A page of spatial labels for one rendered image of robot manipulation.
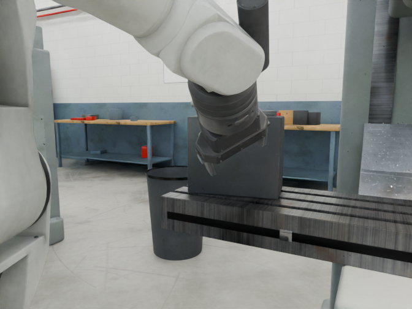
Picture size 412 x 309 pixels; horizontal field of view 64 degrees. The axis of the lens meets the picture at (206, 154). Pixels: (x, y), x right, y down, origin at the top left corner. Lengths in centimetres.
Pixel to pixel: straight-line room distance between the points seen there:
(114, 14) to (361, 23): 93
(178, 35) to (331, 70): 473
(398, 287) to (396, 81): 64
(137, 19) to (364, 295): 51
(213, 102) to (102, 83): 652
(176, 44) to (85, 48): 698
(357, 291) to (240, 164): 35
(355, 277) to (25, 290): 51
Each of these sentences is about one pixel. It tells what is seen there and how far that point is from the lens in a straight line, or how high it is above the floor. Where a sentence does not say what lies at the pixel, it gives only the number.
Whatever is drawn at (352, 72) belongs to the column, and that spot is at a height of 122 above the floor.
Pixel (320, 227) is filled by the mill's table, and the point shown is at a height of 89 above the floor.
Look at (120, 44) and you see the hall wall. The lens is 666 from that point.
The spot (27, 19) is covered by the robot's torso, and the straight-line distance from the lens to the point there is 48.
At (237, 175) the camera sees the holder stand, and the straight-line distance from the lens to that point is 77.
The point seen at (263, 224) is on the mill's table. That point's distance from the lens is 69.
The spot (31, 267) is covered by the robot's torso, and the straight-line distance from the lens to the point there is 52.
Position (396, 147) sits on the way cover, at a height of 100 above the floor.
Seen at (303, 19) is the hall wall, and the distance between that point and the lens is 518.
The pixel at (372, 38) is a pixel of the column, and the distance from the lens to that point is 113.
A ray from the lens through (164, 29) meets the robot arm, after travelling 30.
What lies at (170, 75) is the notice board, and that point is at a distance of 592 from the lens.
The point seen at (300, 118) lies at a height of 96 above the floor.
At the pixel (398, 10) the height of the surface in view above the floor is 134.
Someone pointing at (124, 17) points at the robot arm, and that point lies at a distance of 29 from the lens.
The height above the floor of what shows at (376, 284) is 82.
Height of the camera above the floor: 111
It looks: 8 degrees down
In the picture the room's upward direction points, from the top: straight up
